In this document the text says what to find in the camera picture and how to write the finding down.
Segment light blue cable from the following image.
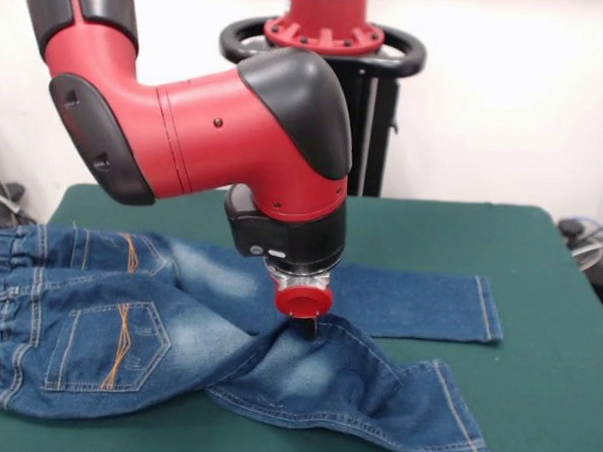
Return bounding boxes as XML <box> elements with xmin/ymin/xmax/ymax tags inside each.
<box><xmin>569</xmin><ymin>213</ymin><xmax>603</xmax><ymax>235</ymax></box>

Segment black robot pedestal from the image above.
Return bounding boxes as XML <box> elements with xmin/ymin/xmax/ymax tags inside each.
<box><xmin>212</xmin><ymin>14</ymin><xmax>430</xmax><ymax>200</ymax></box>

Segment blue denim jeans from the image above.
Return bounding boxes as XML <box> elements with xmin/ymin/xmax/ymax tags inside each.
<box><xmin>0</xmin><ymin>222</ymin><xmax>509</xmax><ymax>452</ymax></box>

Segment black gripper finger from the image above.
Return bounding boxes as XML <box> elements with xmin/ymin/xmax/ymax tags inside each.
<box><xmin>299</xmin><ymin>315</ymin><xmax>322</xmax><ymax>342</ymax></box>

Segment dark green table cloth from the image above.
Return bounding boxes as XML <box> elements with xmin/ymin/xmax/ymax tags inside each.
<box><xmin>0</xmin><ymin>180</ymin><xmax>603</xmax><ymax>452</ymax></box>

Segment black cable tangle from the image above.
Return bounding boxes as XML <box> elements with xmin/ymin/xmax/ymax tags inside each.
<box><xmin>0</xmin><ymin>132</ymin><xmax>41</xmax><ymax>235</ymax></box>

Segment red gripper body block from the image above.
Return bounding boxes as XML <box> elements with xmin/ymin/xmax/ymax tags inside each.
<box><xmin>271</xmin><ymin>283</ymin><xmax>336</xmax><ymax>322</ymax></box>

